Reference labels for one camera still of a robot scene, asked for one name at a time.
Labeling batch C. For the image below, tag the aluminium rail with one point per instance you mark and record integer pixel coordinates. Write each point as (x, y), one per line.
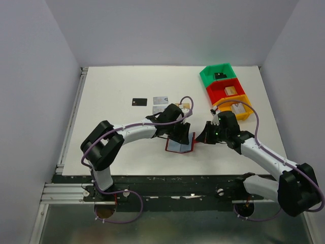
(86, 194)
(60, 163)

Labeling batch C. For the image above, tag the green plastic bin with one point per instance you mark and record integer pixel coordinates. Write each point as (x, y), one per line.
(207, 74)

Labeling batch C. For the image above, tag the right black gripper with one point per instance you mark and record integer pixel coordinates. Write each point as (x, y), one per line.
(205, 136)

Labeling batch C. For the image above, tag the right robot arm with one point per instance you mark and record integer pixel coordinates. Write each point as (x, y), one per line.
(294, 186)

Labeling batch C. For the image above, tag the red plastic bin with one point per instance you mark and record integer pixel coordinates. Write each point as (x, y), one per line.
(216, 90)

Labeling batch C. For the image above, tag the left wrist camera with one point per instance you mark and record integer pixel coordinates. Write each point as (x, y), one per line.
(186, 112)

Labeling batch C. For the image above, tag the white box in yellow bin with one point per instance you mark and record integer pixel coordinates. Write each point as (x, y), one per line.
(238, 108)

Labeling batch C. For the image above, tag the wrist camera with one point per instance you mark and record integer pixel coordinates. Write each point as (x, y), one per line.
(215, 112)
(186, 112)

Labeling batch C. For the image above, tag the tan box in red bin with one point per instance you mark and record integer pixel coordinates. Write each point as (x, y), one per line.
(230, 91)

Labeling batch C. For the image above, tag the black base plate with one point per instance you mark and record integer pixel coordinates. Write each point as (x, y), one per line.
(220, 189)

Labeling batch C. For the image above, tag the yellow plastic bin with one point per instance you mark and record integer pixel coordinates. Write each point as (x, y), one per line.
(225, 105)

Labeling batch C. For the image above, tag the red leather card holder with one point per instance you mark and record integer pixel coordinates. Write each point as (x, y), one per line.
(175, 147)

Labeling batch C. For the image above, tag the white VIP card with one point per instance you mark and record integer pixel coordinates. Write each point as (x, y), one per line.
(160, 100)
(158, 109)

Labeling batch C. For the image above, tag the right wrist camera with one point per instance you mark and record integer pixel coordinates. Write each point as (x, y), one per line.
(215, 112)

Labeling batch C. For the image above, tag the aluminium left side rail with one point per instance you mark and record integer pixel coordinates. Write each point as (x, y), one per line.
(60, 163)

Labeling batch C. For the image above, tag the black item in green bin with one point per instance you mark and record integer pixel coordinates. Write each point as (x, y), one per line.
(219, 76)

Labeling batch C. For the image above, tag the aluminium front rail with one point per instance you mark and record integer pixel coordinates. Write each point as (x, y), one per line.
(86, 194)

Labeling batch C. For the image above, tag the gold credit card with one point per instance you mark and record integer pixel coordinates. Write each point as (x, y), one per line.
(183, 105)

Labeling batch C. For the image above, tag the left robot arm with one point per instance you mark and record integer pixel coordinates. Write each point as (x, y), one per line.
(102, 145)

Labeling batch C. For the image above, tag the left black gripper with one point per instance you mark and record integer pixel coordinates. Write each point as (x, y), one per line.
(182, 137)

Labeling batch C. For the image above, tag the black credit card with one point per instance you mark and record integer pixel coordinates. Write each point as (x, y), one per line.
(139, 102)

